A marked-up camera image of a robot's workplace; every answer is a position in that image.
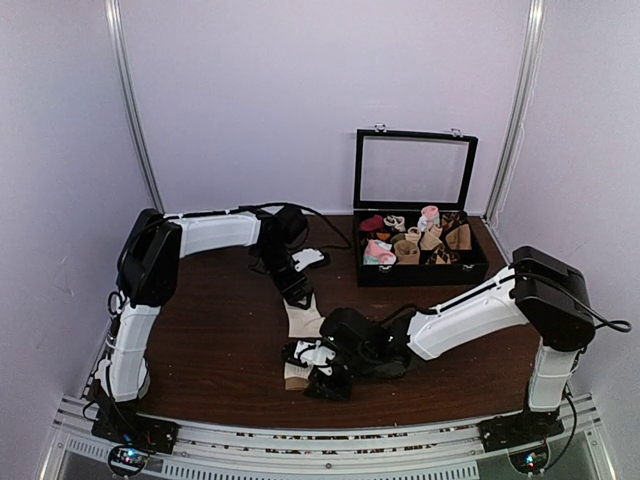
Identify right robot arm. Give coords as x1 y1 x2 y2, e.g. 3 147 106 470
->
290 246 595 442

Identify front aluminium rail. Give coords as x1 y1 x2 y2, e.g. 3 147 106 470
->
39 392 616 480

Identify tan brown ribbed sock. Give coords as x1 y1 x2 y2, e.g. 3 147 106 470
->
445 223 472 251

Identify right aluminium frame post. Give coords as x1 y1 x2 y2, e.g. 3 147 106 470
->
484 0 547 227

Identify aluminium frame post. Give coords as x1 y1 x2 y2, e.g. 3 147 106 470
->
104 0 166 213
484 0 547 227

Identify black glass box lid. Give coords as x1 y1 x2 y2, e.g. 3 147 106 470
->
353 124 478 212

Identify dark red rolled sock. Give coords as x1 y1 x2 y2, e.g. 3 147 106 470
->
359 215 385 234

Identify left aluminium frame post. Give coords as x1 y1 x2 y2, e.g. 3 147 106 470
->
104 0 166 213

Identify pink white rolled sock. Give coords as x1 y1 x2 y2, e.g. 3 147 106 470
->
417 205 440 232

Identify black storage box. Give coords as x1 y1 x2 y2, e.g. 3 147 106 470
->
353 206 489 287

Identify beige rolled sock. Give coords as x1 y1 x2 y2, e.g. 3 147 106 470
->
418 224 443 251

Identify round circuit board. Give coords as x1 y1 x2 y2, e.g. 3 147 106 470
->
509 445 550 476
107 445 150 477

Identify tan rolled sock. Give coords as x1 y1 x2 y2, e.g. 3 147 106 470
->
391 227 422 265

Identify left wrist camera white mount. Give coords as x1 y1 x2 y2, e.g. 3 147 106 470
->
292 248 331 272

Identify right round circuit board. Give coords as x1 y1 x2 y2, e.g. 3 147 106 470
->
509 445 550 476

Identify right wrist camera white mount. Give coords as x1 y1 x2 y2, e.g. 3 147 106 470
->
286 340 337 376

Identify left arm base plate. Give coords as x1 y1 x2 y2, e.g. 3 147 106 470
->
91 416 179 454

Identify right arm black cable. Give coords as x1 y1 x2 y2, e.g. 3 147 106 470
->
379 272 632 335

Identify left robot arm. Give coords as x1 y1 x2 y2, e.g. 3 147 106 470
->
97 204 314 403

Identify pink mint rolled sock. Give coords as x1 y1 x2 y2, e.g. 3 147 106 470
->
363 239 397 266

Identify brown diamond rolled sock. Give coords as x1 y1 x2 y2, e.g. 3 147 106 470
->
426 244 460 265

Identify cream brown rolled sock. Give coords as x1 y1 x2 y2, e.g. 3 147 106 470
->
383 215 406 233

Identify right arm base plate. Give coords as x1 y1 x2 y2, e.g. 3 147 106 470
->
477 412 564 452

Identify left round circuit board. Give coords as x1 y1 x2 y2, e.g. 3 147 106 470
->
107 445 150 477

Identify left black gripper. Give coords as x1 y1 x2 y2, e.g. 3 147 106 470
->
256 244 314 310

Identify brown argyle rolled sock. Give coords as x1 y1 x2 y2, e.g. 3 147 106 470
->
440 211 468 232

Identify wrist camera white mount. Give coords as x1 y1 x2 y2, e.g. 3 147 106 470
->
286 340 337 376
292 248 331 272

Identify cream and brown sock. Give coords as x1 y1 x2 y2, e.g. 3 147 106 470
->
284 297 324 391

